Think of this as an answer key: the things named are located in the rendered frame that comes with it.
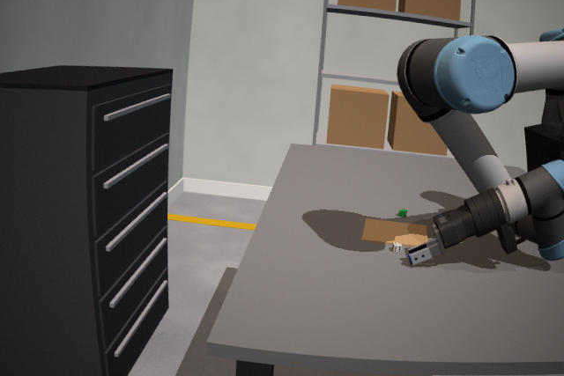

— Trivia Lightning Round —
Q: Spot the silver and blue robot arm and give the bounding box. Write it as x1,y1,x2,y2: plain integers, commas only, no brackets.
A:
397,28,564,261

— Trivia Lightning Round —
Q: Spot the white die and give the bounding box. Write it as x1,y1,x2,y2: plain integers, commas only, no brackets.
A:
392,242,402,253

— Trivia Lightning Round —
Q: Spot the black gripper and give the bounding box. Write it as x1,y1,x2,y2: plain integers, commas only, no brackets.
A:
408,179,528,265

